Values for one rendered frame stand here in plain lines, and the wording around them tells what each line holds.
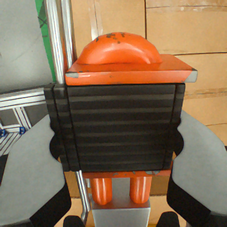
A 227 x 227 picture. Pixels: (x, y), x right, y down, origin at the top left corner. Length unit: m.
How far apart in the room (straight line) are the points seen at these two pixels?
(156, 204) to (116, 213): 0.28
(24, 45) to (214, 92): 1.31
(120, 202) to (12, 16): 1.42
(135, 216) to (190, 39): 0.75
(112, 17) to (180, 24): 0.29
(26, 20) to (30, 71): 0.38
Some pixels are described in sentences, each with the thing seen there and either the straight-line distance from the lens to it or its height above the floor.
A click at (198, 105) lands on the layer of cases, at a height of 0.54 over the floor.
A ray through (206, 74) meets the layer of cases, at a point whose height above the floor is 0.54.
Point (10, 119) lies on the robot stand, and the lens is 1.51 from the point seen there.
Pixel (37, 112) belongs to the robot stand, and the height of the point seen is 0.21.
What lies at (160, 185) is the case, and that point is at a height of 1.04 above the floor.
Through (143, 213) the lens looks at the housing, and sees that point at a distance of 0.20.
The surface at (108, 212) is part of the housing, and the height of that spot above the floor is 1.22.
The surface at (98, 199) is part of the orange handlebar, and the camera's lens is 0.19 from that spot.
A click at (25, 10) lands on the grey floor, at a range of 1.44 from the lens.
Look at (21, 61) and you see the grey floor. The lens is 1.51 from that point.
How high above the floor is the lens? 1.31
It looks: 61 degrees down
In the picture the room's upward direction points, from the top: 178 degrees clockwise
